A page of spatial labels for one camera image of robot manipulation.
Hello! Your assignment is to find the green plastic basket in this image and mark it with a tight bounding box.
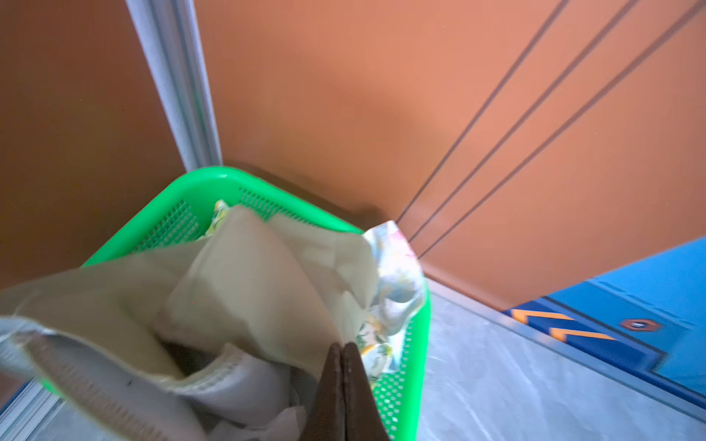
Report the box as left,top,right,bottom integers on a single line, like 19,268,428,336
40,166,432,441

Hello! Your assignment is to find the olive green skirt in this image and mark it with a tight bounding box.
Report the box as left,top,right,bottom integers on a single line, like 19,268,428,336
1,207,378,440

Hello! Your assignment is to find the pastel floral skirt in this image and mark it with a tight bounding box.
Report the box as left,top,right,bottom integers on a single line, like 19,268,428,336
357,220,426,383

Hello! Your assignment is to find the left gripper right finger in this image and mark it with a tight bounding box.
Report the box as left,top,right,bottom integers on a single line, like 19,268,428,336
342,343,390,441

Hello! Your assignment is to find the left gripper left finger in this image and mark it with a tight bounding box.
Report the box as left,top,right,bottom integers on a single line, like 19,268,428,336
299,344,346,441

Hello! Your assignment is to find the lemon print skirt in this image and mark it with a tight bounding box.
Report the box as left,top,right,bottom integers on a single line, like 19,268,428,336
204,200,231,237

